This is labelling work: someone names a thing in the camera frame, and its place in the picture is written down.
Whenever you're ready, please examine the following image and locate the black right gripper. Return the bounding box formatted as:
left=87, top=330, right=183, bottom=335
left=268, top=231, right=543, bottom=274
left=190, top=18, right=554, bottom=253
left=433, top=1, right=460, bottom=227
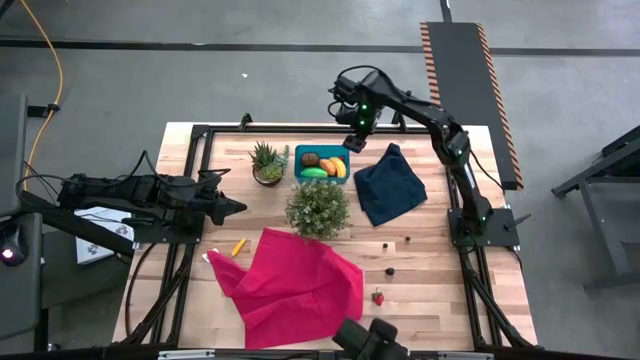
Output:
left=329, top=92, right=385, bottom=154

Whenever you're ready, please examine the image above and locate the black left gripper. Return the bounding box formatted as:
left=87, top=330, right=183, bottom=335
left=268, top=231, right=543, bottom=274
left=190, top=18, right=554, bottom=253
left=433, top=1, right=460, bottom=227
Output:
left=197, top=169, right=249, bottom=227

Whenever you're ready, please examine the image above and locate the teal plastic container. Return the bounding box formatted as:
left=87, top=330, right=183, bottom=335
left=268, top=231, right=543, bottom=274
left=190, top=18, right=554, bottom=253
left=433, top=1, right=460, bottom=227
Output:
left=293, top=144, right=351, bottom=185

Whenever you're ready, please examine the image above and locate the potted succulent plant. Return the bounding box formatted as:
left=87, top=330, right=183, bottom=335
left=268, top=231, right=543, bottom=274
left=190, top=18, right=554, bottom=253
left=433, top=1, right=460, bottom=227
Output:
left=248, top=140, right=291, bottom=189

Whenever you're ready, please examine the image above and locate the navy blue cloth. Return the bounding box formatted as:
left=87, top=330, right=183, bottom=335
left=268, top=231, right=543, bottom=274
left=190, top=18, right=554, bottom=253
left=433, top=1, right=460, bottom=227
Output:
left=353, top=142, right=429, bottom=228

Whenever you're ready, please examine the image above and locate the bushy potted plant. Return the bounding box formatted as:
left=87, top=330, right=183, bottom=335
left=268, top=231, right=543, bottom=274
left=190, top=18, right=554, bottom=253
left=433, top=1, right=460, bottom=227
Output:
left=284, top=179, right=351, bottom=241

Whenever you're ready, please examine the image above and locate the red cloth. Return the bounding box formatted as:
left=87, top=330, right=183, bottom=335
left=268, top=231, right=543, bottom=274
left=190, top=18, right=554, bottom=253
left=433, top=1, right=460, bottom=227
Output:
left=205, top=227, right=365, bottom=350

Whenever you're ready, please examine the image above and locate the black striped floor mat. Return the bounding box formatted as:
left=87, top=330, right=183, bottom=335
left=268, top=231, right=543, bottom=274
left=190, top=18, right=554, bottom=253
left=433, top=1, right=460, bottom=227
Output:
left=418, top=21, right=525, bottom=192

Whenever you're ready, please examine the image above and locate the white printed box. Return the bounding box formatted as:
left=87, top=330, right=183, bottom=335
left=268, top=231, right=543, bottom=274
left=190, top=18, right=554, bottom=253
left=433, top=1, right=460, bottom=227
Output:
left=73, top=206, right=135, bottom=266

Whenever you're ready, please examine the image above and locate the black jointed device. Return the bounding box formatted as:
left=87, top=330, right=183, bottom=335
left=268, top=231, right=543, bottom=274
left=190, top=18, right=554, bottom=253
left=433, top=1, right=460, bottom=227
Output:
left=331, top=316, right=410, bottom=360

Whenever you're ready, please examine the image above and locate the dark grey workstation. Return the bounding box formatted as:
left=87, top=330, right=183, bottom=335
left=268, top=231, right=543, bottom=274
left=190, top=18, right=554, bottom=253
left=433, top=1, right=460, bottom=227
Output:
left=0, top=94, right=136, bottom=351

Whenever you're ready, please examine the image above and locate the black computer mouse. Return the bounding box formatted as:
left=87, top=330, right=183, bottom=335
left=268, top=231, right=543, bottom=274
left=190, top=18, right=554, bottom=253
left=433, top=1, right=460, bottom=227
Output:
left=0, top=224, right=27, bottom=269

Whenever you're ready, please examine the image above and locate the grey metal table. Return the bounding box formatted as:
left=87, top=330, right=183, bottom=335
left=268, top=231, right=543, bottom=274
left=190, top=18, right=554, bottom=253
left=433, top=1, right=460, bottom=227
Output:
left=552, top=124, right=640, bottom=294

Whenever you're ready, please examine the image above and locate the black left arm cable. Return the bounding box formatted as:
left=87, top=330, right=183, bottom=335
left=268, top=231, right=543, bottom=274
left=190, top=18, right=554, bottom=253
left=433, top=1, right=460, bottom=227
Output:
left=127, top=149, right=233, bottom=189

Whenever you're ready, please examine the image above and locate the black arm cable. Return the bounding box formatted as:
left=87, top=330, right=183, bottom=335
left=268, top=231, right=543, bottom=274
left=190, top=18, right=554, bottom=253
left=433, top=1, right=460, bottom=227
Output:
left=327, top=64, right=386, bottom=121
left=127, top=149, right=233, bottom=189

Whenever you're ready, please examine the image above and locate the black aluminium table frame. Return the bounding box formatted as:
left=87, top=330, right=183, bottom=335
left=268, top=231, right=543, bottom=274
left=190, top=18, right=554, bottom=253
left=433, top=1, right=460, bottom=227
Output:
left=113, top=108, right=540, bottom=360

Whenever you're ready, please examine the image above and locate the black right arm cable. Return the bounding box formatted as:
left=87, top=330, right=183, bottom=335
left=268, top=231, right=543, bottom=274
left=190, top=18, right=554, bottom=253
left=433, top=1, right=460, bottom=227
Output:
left=327, top=64, right=386, bottom=121

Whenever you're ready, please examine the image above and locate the yellow cable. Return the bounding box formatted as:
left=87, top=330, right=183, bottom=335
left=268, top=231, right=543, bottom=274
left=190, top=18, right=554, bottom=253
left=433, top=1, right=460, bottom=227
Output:
left=18, top=0, right=65, bottom=192

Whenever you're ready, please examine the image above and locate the black cable bracket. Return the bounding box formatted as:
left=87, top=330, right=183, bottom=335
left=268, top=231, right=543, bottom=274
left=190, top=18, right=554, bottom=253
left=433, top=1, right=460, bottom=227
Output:
left=26, top=102, right=61, bottom=120

